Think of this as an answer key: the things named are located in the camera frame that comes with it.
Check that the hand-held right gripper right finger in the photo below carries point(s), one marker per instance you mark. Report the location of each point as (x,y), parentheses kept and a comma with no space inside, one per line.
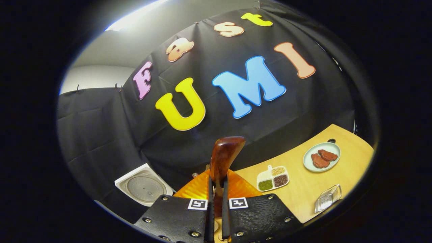
(260,219)

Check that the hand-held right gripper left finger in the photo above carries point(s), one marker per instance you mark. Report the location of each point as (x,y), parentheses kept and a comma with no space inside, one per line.
(175,219)

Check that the white rice cooker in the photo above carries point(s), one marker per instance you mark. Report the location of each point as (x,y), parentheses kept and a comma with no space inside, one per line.
(145,187)

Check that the black backdrop cloth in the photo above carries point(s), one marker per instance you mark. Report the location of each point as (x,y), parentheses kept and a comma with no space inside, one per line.
(303,108)

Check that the white divided dish with beans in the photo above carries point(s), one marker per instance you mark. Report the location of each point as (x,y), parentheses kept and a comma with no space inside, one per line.
(272,177)

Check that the red meat piece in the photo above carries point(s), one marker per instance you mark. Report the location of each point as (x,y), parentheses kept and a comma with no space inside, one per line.
(320,161)
(328,155)

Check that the pale green plate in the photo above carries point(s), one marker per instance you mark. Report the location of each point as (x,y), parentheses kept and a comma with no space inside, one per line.
(322,145)

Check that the large ceiling light panel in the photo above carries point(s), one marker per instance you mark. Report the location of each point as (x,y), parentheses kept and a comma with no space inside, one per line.
(135,17)

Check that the dark wooden spoon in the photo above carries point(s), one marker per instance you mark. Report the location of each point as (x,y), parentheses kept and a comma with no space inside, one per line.
(224,155)

